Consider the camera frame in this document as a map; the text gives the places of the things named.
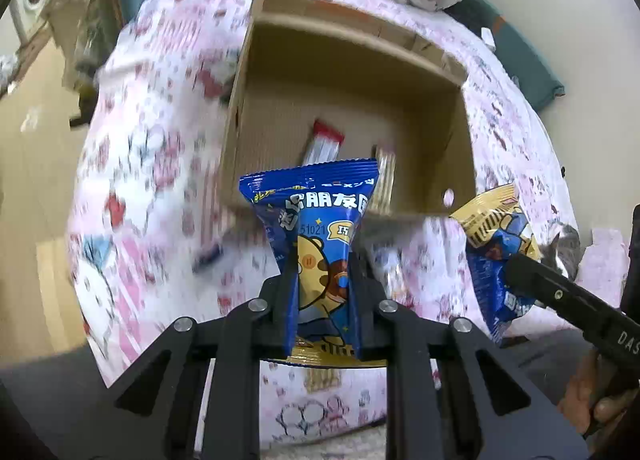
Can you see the blue cartoon snack packet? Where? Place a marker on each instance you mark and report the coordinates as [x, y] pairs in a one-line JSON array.
[[320, 220], [490, 250]]

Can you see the cardboard box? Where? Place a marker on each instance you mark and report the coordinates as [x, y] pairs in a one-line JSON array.
[[350, 89]]

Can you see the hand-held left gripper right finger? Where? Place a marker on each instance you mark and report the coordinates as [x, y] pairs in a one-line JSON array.
[[361, 312]]

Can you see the teal mat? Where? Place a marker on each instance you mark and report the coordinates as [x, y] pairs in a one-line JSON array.
[[520, 59]]

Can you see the red white stick packet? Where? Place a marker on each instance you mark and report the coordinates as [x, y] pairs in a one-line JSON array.
[[322, 144]]

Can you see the pink printed blanket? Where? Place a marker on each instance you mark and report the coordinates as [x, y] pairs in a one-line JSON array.
[[165, 164]]

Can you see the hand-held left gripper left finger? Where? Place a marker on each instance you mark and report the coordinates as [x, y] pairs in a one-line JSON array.
[[280, 312]]

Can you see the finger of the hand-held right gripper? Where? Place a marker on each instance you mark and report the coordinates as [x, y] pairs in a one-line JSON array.
[[560, 295]]

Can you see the gold striped stick packet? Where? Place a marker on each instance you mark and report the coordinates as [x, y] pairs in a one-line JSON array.
[[385, 174]]

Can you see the person's right hand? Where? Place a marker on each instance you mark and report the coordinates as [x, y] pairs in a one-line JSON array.
[[582, 400]]

